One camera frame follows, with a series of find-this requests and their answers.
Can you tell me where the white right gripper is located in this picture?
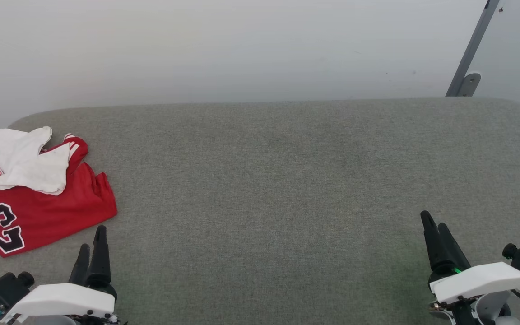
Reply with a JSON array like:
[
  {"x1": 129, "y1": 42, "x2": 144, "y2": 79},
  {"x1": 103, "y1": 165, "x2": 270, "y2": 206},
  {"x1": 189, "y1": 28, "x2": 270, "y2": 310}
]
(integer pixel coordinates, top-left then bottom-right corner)
[{"x1": 420, "y1": 210, "x2": 520, "y2": 305}]

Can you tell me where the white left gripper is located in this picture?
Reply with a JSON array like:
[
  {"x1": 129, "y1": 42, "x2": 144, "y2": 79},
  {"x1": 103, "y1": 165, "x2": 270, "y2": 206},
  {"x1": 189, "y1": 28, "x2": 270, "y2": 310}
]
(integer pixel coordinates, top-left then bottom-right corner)
[{"x1": 0, "y1": 225, "x2": 121, "y2": 325}]

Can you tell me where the red and white basketball jersey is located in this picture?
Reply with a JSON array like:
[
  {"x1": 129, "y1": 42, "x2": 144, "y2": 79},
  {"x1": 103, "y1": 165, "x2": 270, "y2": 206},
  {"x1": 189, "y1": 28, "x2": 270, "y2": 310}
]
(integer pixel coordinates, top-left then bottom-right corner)
[{"x1": 0, "y1": 126, "x2": 118, "y2": 258}]

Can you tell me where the grey rounded metal bracket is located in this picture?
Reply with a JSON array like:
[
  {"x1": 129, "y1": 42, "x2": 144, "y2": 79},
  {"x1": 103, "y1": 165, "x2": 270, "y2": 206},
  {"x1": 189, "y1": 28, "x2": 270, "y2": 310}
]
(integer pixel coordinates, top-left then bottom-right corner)
[{"x1": 458, "y1": 72, "x2": 482, "y2": 97}]

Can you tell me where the grey metal post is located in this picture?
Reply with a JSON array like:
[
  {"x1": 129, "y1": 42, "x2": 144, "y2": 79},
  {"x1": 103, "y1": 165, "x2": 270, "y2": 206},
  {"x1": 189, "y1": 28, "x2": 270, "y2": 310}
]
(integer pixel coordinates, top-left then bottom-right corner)
[{"x1": 445, "y1": 0, "x2": 501, "y2": 97}]

